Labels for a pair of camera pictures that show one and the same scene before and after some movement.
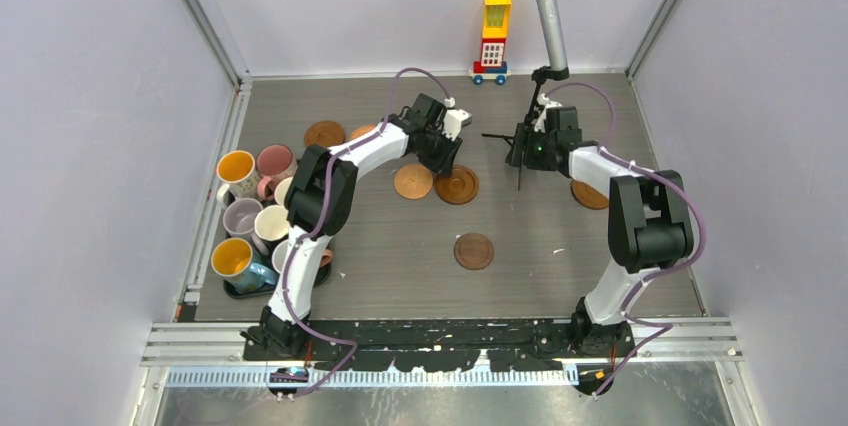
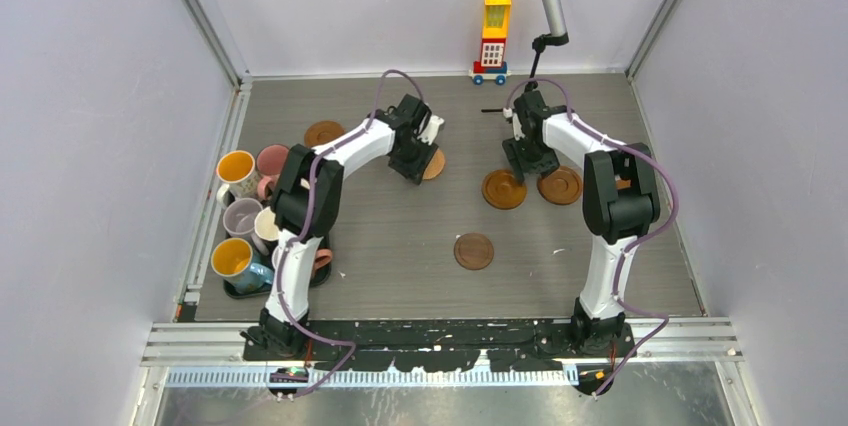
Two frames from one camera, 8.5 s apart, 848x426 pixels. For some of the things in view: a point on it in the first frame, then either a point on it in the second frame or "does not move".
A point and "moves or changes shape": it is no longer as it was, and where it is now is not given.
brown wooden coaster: [589, 195] moves or changes shape
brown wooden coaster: [458, 189] to [500, 190]
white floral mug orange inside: [240, 177] does not move
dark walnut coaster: [474, 251] does not move
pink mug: [275, 162] does not move
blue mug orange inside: [233, 258] does not move
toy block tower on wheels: [492, 65] does not move
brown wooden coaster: [324, 133] does not move
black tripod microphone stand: [539, 75] to [539, 45]
